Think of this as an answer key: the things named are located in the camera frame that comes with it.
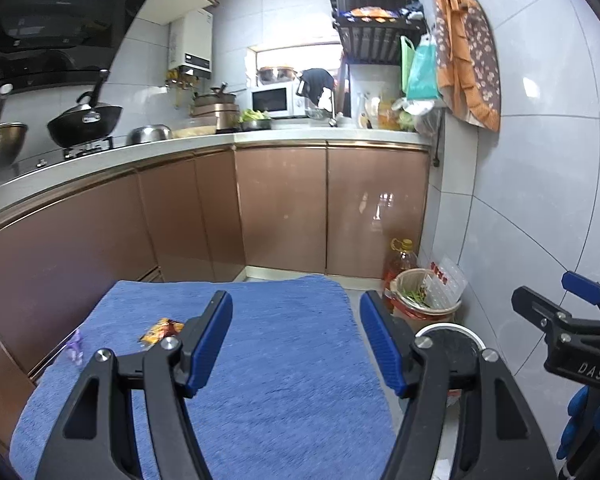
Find blue towel mat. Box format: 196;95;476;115
9;274;398;480

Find teal plastic bag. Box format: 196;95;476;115
405;35;443;102

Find gas stove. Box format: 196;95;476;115
10;136;115;168

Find pale plastic food container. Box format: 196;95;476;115
172;119;217;139

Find green plastic bag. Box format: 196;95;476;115
400;35;417;96

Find clear bag of groceries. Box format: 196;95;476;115
397;97;439;137

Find brown bin with vegetable scraps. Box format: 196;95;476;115
384;268;463;331

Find brown electric cooker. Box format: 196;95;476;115
192;85;241;133

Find yellow juice bottle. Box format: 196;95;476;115
377;100;398;131

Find person's right hand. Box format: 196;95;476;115
557;387;600;461

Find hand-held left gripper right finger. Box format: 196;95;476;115
359;290;553;480

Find orange snack wrapper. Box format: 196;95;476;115
139;317;185;346

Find black range hood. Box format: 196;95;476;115
0;0;173;103

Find black wok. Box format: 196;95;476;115
47;70;123;148

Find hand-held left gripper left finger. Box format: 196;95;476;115
35;290;234;480

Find clear plastic packaging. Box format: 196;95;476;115
424;255;468;308

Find cooking oil bottle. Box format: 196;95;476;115
382;237;419;311

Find steel pot with ladle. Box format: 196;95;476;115
0;84;29;163

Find steel bowl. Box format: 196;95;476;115
128;124;173;145

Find orange and brown apron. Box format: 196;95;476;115
428;0;502;133

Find white microwave oven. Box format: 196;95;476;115
250;82;308;118

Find bowl of green vegetables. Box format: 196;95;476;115
239;108;272;132

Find dark hanging cloth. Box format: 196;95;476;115
296;67;337;111

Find white plastic bottle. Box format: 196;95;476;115
357;92;373;128

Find copper kitchen base cabinet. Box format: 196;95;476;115
0;140;431;453

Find white water heater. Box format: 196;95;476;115
168;8;214;80

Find black wall rack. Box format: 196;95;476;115
328;0;428;66

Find orange snack packets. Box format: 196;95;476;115
347;6;402;24

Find white-rimmed bin with black liner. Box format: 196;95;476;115
412;323;486;406

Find purple plastic wrapper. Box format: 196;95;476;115
65;330;84;365

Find steel pot with lid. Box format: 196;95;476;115
257;65;298;86

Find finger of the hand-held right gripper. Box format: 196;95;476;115
512;286;600;336
561;271;600;318

